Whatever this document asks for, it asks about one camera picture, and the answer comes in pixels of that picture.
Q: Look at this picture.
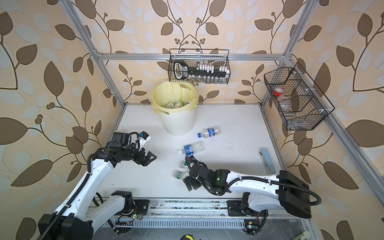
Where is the clear bottle red label red cap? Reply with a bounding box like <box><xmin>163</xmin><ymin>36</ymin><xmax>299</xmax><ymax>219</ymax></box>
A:
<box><xmin>166</xmin><ymin>103</ymin><xmax>175</xmax><ymax>109</ymax></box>

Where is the red cap item in basket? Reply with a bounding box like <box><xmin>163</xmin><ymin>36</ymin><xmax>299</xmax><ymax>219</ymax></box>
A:
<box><xmin>274</xmin><ymin>88</ymin><xmax>284</xmax><ymax>97</ymax></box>

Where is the clear bottle blue cap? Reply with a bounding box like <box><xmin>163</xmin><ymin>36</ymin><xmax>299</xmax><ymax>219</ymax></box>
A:
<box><xmin>198</xmin><ymin>127</ymin><xmax>220</xmax><ymax>138</ymax></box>

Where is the clear bottle yellow label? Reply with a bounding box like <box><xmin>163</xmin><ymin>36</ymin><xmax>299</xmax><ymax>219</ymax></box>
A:
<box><xmin>174</xmin><ymin>102</ymin><xmax>184</xmax><ymax>109</ymax></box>

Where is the black wire basket wall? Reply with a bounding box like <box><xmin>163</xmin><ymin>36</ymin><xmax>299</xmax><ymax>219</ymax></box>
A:
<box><xmin>264</xmin><ymin>63</ymin><xmax>335</xmax><ymax>131</ymax></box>
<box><xmin>168</xmin><ymin>48</ymin><xmax>231</xmax><ymax>85</ymax></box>

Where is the black wire basket back wall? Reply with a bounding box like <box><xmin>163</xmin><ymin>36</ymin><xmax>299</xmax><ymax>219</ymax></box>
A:
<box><xmin>168</xmin><ymin>48</ymin><xmax>231</xmax><ymax>85</ymax></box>

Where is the black wire basket right wall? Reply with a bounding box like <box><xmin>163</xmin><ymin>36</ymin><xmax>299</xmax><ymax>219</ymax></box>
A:
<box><xmin>264</xmin><ymin>63</ymin><xmax>335</xmax><ymax>131</ymax></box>

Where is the metal base rail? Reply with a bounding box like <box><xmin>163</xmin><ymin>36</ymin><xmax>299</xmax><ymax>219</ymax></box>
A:
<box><xmin>110</xmin><ymin>198</ymin><xmax>302</xmax><ymax>230</ymax></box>

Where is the yellow plastic bin liner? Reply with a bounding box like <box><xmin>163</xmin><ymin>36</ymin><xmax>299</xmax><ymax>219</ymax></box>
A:
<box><xmin>150</xmin><ymin>82</ymin><xmax>199</xmax><ymax>115</ymax></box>

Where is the clear bottle green neck band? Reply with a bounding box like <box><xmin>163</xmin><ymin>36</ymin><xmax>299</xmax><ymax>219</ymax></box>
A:
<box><xmin>179</xmin><ymin>161</ymin><xmax>188</xmax><ymax>170</ymax></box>

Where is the black white tool in basket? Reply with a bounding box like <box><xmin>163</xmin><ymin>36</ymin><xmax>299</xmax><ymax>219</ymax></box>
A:
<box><xmin>172</xmin><ymin>60</ymin><xmax>231</xmax><ymax>80</ymax></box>

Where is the light blue grey case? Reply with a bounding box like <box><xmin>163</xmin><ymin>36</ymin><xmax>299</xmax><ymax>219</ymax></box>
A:
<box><xmin>259</xmin><ymin>148</ymin><xmax>277</xmax><ymax>175</ymax></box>

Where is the clear bottle green white label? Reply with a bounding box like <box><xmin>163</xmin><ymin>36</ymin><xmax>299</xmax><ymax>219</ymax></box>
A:
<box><xmin>173</xmin><ymin>170</ymin><xmax>190</xmax><ymax>181</ymax></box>

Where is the white ribbed trash bin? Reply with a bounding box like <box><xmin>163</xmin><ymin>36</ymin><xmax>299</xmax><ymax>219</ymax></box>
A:
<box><xmin>157</xmin><ymin>108</ymin><xmax>195</xmax><ymax>136</ymax></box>

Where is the clear bottle blue label middle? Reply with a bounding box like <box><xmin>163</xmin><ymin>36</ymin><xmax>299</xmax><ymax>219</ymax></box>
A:
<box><xmin>178</xmin><ymin>142</ymin><xmax>205</xmax><ymax>156</ymax></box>

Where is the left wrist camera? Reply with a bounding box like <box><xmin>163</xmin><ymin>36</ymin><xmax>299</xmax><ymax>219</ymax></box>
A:
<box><xmin>139</xmin><ymin>131</ymin><xmax>151</xmax><ymax>150</ymax></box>

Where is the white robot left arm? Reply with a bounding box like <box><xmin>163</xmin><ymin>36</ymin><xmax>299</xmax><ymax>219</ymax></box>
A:
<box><xmin>38</xmin><ymin>132</ymin><xmax>157</xmax><ymax>240</ymax></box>

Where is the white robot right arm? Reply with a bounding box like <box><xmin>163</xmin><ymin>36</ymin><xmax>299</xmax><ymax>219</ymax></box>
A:
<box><xmin>177</xmin><ymin>156</ymin><xmax>322</xmax><ymax>219</ymax></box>

